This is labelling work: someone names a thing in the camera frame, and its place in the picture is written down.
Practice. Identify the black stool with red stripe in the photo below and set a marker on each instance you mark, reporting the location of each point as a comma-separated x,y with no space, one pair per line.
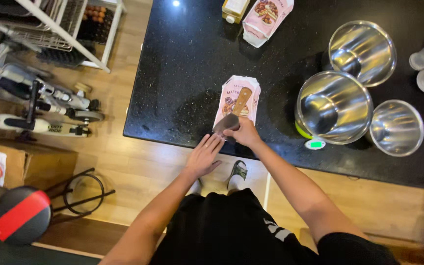
20,217

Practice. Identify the small steel mixing bowl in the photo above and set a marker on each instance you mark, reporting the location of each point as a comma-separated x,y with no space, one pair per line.
398,128

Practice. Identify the person's left hand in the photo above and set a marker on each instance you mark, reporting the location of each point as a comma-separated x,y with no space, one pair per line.
201,160

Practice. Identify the dark floor mat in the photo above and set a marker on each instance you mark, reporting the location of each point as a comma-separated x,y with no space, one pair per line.
20,254

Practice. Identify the person's right hand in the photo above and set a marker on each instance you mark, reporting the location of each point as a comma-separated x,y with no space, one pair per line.
247,134

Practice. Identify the person's black shirt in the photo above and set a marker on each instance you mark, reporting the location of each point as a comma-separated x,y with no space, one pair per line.
226,232

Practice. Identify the white kick scooter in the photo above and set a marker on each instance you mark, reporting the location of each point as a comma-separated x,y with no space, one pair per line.
42,125

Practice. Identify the cardboard box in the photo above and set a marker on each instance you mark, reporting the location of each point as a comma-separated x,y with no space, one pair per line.
39,163

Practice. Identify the large steel mixing bowl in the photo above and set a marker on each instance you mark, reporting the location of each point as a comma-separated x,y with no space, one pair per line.
366,51
339,106

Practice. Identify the green and white kitchen scale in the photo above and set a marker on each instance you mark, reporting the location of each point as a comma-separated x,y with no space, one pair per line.
315,144

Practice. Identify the yellow carton with white cap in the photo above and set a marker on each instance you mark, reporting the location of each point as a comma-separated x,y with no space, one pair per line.
234,9

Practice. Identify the green patterned slipper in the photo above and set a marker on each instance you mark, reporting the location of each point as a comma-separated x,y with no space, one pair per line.
237,172
197,186

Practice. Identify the pink pastry mix bag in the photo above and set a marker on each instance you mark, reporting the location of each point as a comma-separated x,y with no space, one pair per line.
230,94
267,22

